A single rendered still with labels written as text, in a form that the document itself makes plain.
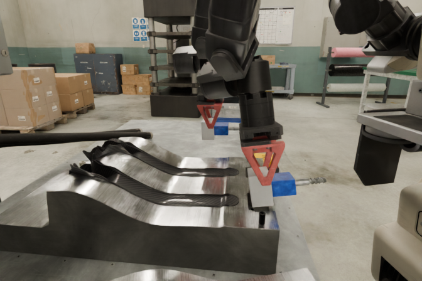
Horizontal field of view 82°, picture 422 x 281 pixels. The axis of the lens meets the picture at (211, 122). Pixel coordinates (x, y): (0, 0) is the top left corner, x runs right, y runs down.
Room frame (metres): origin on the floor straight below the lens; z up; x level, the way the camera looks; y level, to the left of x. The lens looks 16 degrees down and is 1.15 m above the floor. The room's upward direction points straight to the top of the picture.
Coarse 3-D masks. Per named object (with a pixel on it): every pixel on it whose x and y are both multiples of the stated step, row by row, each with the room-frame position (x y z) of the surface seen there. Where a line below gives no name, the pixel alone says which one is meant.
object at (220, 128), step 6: (204, 120) 0.67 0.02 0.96; (210, 120) 0.67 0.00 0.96; (204, 126) 0.65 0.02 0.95; (216, 126) 0.65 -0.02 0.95; (222, 126) 0.65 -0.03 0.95; (228, 126) 0.66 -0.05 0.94; (204, 132) 0.65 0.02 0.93; (210, 132) 0.65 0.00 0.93; (216, 132) 0.65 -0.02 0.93; (222, 132) 0.65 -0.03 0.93; (228, 132) 0.65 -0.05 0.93; (204, 138) 0.65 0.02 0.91; (210, 138) 0.65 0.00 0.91
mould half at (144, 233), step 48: (144, 144) 0.56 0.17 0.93; (48, 192) 0.34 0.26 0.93; (96, 192) 0.35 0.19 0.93; (192, 192) 0.41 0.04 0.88; (240, 192) 0.40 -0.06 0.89; (0, 240) 0.35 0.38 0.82; (48, 240) 0.34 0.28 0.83; (96, 240) 0.33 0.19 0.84; (144, 240) 0.33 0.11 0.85; (192, 240) 0.32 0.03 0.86; (240, 240) 0.31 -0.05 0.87
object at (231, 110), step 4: (224, 104) 3.84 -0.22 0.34; (228, 104) 3.83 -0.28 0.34; (232, 104) 3.82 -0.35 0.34; (236, 104) 3.81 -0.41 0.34; (224, 108) 3.83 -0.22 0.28; (228, 108) 3.83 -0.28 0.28; (232, 108) 3.82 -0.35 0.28; (236, 108) 3.81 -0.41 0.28; (212, 112) 3.50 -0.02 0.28; (220, 112) 3.75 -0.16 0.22; (224, 112) 3.46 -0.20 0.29; (228, 112) 3.45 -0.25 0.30; (232, 112) 3.45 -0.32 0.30; (236, 112) 3.44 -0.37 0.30; (212, 116) 3.48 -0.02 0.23; (220, 116) 3.47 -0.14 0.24; (224, 116) 3.46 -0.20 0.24; (228, 116) 3.45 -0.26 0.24; (232, 116) 3.45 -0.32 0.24; (236, 116) 3.44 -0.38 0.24; (240, 116) 3.43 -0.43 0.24
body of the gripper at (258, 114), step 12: (240, 96) 0.40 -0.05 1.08; (252, 96) 0.38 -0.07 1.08; (264, 96) 0.39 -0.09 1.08; (240, 108) 0.40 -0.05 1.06; (252, 108) 0.38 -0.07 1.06; (264, 108) 0.38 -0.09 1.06; (252, 120) 0.37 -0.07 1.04; (264, 120) 0.37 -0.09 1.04; (240, 132) 0.37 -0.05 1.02; (252, 132) 0.35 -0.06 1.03; (276, 132) 0.35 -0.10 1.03
